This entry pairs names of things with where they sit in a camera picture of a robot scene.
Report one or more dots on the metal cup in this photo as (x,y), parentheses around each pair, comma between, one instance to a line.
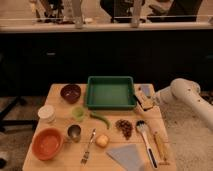
(74,133)

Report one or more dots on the dark maroon bowl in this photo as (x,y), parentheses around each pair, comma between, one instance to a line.
(71,93)

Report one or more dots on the brown grape cluster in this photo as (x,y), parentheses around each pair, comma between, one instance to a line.
(125,127)

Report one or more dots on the orange bowl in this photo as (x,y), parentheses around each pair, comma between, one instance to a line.
(47,144)

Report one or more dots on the green chili pepper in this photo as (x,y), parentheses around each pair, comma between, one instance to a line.
(100,117)

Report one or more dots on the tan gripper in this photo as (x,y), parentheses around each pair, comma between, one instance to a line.
(143,102)

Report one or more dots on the green plastic tray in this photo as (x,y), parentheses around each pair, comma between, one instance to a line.
(110,93)

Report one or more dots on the blue folded cloth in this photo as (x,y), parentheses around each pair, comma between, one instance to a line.
(127,156)

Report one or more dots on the white dish brush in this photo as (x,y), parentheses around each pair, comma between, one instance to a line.
(140,127)

